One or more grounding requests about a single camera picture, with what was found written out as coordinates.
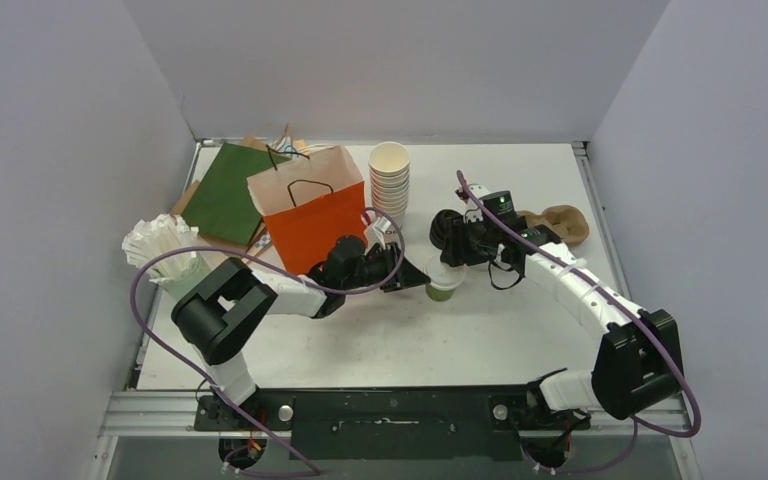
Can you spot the green paper bag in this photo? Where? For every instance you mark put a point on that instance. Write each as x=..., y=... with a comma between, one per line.
x=222, y=206

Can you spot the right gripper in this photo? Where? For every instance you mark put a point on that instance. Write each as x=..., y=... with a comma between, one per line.
x=454, y=240

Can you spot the stack of pulp cup carriers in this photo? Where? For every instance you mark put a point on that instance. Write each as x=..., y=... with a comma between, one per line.
x=567, y=221

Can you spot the checkered paper bag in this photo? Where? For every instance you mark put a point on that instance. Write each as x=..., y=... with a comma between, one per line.
x=262, y=242

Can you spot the orange paper bag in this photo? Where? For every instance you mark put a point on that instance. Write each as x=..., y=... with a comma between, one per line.
x=308, y=203

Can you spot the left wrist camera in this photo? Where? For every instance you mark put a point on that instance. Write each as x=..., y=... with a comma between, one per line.
x=379, y=230

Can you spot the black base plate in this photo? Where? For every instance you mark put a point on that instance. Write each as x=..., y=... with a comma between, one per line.
x=498, y=422

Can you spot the brown paper bags stack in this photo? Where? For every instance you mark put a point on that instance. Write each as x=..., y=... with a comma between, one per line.
x=286, y=143

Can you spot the white plastic lid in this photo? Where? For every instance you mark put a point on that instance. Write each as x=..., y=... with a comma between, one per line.
x=443, y=276

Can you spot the green cup holder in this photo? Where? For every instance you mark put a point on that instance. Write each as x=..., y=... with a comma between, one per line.
x=177, y=287

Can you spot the stack of paper cups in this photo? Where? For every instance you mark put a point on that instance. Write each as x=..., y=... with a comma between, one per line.
x=389, y=170

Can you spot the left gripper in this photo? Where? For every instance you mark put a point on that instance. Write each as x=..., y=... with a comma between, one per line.
x=406, y=276

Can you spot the white wrapped straws bundle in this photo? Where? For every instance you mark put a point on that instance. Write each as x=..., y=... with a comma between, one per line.
x=149, y=240

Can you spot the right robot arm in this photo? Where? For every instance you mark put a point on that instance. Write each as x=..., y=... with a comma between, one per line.
x=639, y=353

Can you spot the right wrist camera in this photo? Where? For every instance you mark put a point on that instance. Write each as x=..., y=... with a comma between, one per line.
x=473, y=201

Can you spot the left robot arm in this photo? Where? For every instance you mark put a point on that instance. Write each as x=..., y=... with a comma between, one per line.
x=221, y=312

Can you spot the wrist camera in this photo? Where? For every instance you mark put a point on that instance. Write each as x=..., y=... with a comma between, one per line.
x=379, y=230
x=473, y=201

